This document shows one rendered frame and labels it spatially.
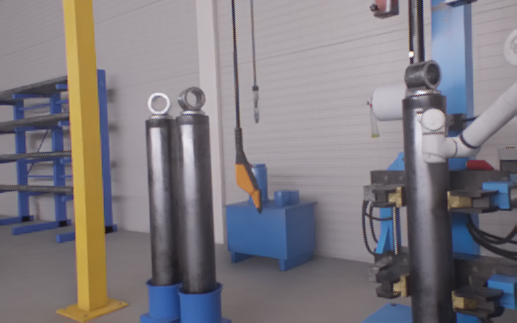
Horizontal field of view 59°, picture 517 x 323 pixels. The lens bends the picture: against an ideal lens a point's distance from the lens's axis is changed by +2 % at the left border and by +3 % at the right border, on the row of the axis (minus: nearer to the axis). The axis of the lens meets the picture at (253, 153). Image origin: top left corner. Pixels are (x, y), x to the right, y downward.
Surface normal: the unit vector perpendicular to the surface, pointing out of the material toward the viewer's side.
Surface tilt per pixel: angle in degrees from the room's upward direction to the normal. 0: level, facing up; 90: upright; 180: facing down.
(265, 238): 90
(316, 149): 90
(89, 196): 90
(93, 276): 90
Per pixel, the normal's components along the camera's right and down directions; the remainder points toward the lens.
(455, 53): -0.63, 0.04
